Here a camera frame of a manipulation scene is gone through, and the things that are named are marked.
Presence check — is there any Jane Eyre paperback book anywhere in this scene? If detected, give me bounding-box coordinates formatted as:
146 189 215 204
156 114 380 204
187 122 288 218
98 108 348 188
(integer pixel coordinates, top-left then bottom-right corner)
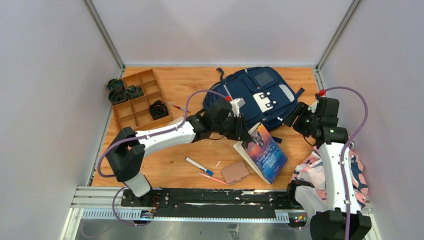
233 122 288 184

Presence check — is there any navy blue backpack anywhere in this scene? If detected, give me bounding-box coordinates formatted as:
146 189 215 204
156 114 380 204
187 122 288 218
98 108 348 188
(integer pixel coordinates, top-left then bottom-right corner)
210 66 305 131

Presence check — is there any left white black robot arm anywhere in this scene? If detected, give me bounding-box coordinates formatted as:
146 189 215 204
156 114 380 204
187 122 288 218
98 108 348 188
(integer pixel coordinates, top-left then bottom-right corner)
105 98 252 207

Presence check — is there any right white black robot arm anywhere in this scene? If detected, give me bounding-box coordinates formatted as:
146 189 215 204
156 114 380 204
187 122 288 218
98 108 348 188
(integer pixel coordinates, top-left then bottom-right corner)
283 96 372 240

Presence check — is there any brown leather wallet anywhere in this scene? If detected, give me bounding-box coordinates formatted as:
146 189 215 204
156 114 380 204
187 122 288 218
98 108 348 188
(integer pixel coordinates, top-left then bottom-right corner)
220 161 250 185

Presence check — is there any white blue marker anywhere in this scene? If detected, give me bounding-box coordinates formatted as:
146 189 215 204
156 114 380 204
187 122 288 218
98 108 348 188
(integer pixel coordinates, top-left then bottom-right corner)
185 157 214 176

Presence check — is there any pink patterned cloth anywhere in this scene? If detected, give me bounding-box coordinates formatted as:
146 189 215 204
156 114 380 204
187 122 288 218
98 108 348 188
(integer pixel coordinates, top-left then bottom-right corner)
291 147 369 209

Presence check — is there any pink pencil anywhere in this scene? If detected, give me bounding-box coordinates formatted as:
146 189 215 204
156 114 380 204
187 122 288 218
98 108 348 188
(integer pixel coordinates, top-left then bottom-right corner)
198 172 229 186

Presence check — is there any red pen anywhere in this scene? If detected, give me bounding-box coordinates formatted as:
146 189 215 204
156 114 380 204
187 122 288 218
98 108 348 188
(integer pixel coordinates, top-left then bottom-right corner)
167 102 191 113

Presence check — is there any black rolled belt in tray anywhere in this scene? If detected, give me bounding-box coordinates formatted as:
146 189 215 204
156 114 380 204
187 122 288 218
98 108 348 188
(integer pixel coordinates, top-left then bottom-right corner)
149 100 169 121

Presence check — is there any wooden compartment tray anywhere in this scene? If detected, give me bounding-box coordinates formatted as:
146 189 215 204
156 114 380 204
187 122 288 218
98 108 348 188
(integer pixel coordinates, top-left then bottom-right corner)
112 68 174 132

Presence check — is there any green rolled band in tray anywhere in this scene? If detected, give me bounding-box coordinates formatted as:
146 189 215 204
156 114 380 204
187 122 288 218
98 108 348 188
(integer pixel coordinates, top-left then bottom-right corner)
125 85 144 100

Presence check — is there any black rolled band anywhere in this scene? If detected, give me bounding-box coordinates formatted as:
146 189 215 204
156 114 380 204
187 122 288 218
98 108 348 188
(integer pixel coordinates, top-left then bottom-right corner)
108 88 128 105

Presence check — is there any dark green rolled band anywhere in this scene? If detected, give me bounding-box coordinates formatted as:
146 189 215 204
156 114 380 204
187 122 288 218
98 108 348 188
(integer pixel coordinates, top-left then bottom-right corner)
106 78 125 92

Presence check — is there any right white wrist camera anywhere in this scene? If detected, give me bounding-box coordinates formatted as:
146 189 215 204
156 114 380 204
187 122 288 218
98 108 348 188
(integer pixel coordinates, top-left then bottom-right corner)
307 100 318 113

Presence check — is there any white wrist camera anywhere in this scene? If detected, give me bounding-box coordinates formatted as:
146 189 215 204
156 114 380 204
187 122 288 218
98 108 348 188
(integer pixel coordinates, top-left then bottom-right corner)
229 98 245 117
307 100 318 113

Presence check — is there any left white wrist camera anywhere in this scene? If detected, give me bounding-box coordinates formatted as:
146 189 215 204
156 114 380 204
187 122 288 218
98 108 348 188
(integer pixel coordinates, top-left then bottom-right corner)
229 98 245 117

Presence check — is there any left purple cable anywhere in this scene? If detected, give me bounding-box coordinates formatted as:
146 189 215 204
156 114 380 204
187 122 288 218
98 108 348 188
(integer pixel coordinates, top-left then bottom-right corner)
96 89 232 228

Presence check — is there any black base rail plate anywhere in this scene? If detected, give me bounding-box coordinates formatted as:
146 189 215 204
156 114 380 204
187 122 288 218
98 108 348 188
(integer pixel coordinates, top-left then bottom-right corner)
119 188 306 220

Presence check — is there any aluminium slotted rail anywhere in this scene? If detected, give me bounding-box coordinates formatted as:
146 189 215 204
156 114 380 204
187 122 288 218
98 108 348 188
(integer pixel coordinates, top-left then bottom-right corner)
71 187 295 224

